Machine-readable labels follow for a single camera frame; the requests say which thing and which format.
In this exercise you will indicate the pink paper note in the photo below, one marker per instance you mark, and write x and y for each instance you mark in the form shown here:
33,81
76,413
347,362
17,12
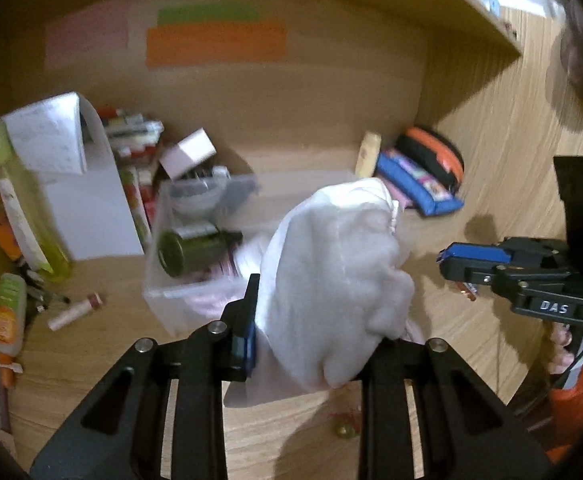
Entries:
86,35

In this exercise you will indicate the black orange zip case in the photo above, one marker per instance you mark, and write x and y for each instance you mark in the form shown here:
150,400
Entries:
436,155

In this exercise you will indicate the orange paper note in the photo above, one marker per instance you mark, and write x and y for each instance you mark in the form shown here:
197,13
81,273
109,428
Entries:
216,45

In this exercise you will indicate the wooden shelf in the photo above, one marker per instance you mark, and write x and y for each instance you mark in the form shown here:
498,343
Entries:
471,15

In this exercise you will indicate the person's right forearm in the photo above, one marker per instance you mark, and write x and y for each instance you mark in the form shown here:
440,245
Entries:
579,400

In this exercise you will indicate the dark grey object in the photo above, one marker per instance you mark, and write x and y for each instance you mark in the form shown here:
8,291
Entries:
241,192

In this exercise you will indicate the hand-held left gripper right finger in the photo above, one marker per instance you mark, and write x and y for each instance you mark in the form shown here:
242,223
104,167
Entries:
386,390

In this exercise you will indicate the green paper note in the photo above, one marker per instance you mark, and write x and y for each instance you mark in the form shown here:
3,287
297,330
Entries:
206,12

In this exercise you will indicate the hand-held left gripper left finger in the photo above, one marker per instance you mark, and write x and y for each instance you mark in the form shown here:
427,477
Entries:
244,340

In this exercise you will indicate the red thread gold charm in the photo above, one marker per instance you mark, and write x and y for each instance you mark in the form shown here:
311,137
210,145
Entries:
344,427

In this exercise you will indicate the yellow green bottle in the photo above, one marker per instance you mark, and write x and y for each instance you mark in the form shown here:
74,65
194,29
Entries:
26,220

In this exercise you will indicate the black small clips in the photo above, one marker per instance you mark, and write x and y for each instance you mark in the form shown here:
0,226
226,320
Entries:
41,287

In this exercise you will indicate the person's right hand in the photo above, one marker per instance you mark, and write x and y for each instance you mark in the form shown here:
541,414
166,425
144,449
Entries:
560,350

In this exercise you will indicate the green orange tube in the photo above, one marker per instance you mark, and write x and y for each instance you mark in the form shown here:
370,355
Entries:
7,315

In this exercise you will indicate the lip balm stick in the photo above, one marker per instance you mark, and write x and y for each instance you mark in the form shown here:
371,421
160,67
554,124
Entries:
74,310

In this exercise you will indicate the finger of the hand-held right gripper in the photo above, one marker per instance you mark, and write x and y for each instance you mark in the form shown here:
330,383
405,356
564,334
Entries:
476,274
471,253

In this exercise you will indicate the wooden desktop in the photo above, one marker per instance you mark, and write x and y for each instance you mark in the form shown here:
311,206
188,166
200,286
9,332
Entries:
96,385

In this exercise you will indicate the blue patchwork pouch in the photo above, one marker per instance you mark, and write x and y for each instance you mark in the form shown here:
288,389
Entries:
441,205

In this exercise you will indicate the clear plastic storage box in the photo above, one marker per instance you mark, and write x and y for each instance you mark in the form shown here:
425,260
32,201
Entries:
191,302

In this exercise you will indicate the pink white small box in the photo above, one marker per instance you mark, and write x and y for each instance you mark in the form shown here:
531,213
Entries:
189,152

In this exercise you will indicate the dark green bottle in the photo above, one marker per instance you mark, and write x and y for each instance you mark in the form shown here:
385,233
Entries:
191,252

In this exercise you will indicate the white cardboard box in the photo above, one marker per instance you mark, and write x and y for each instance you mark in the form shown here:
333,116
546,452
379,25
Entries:
96,220

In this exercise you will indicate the pink flat case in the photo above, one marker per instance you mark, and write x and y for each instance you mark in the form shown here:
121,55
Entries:
399,195

